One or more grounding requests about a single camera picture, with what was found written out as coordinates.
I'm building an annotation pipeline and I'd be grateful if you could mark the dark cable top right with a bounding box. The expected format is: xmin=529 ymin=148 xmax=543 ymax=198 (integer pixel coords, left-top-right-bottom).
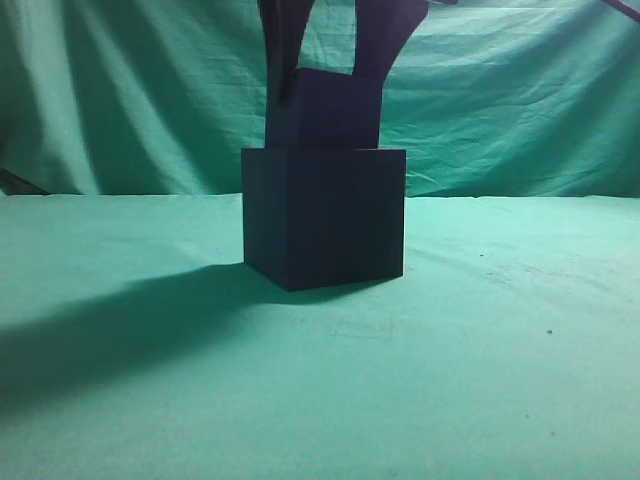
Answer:
xmin=602 ymin=0 xmax=640 ymax=22

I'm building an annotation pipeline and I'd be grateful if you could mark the dark blue groove box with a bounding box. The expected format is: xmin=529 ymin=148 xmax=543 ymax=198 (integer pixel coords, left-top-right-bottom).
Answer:
xmin=241 ymin=148 xmax=407 ymax=291

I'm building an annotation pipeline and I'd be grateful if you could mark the purple cube block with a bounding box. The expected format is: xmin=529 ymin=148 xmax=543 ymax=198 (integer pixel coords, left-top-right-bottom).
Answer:
xmin=264 ymin=68 xmax=383 ymax=149

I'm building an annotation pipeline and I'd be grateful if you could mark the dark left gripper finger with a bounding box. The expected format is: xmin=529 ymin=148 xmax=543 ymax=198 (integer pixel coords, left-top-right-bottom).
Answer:
xmin=353 ymin=1 xmax=429 ymax=148

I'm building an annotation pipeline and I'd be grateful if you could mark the green table cloth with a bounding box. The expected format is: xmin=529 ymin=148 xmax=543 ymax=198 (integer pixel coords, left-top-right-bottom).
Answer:
xmin=1 ymin=195 xmax=639 ymax=479

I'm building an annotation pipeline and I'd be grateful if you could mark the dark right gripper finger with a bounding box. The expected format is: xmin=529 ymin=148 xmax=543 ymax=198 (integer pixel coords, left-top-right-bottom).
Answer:
xmin=257 ymin=0 xmax=314 ymax=146

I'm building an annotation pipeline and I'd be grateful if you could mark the green backdrop cloth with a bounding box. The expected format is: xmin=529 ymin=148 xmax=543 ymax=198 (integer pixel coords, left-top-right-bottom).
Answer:
xmin=1 ymin=1 xmax=639 ymax=197

